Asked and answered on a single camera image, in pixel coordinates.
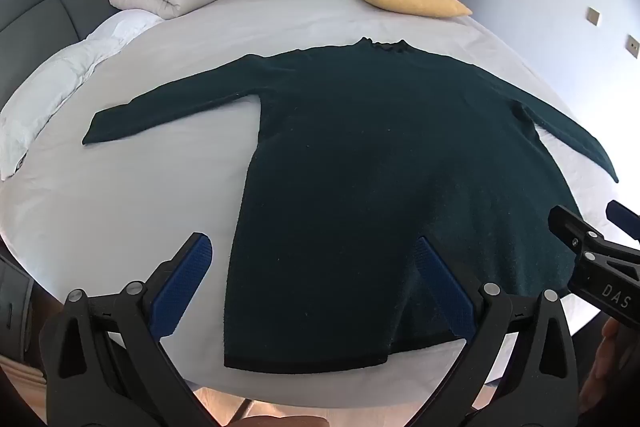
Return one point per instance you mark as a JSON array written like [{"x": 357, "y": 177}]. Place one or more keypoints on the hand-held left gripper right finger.
[{"x": 445, "y": 282}]

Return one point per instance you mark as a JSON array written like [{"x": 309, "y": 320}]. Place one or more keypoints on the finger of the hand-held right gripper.
[
  {"x": 625, "y": 217},
  {"x": 575, "y": 227}
]

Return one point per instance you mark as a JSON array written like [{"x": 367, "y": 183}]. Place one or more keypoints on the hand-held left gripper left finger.
[{"x": 187, "y": 274}]

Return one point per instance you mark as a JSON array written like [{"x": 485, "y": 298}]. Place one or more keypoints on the dark green sweater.
[{"x": 360, "y": 167}]

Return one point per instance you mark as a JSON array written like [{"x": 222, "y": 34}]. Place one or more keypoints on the person's right hand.
[{"x": 607, "y": 357}]

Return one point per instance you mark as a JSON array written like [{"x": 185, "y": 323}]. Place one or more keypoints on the bed with light grey sheet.
[{"x": 150, "y": 207}]

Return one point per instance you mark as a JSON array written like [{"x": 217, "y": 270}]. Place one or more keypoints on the grey nightstand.
[{"x": 15, "y": 307}]

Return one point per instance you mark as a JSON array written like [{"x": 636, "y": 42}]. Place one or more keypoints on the white pillow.
[{"x": 65, "y": 72}]

